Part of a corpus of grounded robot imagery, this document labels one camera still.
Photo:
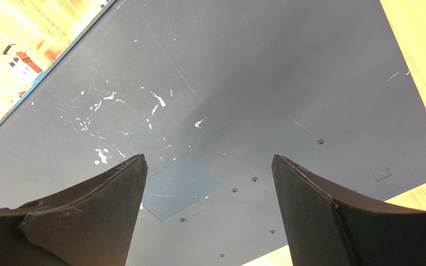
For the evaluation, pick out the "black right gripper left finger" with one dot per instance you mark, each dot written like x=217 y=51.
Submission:
x=91 y=223

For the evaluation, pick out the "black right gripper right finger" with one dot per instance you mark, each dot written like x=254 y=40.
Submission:
x=328 y=224

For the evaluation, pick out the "dark grey network switch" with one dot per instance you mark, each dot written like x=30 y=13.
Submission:
x=209 y=92

